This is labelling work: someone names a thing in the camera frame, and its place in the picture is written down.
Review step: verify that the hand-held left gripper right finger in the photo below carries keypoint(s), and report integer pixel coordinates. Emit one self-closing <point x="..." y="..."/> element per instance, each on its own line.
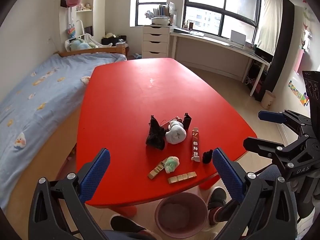
<point x="227" y="177"/>

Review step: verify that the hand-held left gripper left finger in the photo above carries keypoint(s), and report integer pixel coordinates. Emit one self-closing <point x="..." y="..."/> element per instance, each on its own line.
<point x="96" y="175"/>

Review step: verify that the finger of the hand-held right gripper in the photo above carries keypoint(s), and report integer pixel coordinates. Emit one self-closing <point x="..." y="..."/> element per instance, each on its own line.
<point x="262" y="146"/>
<point x="271" y="116"/>

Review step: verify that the small black scrap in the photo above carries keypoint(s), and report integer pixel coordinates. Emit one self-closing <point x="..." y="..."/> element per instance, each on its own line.
<point x="207" y="157"/>

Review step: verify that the beige block strip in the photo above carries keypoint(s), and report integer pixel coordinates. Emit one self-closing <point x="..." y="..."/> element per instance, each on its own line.
<point x="155" y="172"/>
<point x="182" y="177"/>

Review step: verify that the red paper sleeve wrapper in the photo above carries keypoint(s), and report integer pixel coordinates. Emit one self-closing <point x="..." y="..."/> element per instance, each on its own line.
<point x="195" y="145"/>

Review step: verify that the green white wrapper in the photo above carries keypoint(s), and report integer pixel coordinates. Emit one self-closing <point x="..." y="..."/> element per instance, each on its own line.
<point x="172" y="164"/>

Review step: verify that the black binder clip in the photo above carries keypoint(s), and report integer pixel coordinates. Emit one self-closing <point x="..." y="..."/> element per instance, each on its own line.
<point x="187" y="121"/>

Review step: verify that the pink wastebasket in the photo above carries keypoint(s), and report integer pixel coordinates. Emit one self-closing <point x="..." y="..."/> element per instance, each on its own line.
<point x="162" y="220"/>

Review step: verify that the person's right forearm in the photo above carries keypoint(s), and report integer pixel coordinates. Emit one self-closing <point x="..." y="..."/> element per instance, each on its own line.
<point x="307" y="197"/>

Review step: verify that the cream small wastebasket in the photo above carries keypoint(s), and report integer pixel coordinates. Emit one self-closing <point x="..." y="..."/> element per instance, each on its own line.
<point x="268" y="100"/>

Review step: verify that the person's right shoe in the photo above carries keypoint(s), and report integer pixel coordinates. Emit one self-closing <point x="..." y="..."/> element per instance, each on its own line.
<point x="217" y="197"/>

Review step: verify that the white rolled sock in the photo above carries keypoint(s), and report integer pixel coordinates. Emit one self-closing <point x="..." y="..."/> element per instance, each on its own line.
<point x="176" y="135"/>

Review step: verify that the red snack wrapper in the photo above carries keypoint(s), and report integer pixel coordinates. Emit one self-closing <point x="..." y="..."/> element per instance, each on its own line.
<point x="176" y="118"/>

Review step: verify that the white desk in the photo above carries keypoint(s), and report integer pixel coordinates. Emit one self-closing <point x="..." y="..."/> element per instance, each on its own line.
<point x="225" y="43"/>

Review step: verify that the black white leaning panel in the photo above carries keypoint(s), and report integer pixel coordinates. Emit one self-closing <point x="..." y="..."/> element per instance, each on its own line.
<point x="270" y="25"/>

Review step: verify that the red table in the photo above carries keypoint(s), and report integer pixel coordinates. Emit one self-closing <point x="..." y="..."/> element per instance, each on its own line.
<point x="140" y="92"/>

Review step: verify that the white duck plush toy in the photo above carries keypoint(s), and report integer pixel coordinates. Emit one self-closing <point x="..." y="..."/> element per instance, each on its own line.
<point x="86" y="79"/>

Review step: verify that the blue patterned bed blanket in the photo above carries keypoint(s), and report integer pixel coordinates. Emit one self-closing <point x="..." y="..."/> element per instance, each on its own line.
<point x="37" y="92"/>

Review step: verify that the black framed window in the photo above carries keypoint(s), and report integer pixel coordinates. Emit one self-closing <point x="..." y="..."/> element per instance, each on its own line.
<point x="205" y="5"/>

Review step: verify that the green blue plush toy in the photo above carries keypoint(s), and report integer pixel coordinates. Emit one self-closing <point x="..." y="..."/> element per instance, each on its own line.
<point x="80" y="44"/>

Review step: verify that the black box with hat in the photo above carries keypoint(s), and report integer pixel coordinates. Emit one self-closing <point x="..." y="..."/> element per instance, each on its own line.
<point x="111" y="40"/>

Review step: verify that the white drawer unit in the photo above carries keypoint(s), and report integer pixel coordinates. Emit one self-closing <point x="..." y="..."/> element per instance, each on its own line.
<point x="155" y="42"/>

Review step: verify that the rainbow toy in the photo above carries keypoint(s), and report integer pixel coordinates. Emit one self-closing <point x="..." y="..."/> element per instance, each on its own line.
<point x="71" y="32"/>

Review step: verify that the white basin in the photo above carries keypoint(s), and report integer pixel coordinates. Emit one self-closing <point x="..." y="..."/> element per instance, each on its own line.
<point x="160" y="20"/>

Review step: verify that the books and clutter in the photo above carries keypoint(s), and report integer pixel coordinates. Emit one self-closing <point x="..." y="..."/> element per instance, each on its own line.
<point x="166" y="10"/>

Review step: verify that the colourful wall poster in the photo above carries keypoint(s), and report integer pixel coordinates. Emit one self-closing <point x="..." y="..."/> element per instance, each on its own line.
<point x="296" y="90"/>

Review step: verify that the pink wall paper sheet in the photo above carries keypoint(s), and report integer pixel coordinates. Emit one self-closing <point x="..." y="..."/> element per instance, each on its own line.
<point x="298" y="60"/>

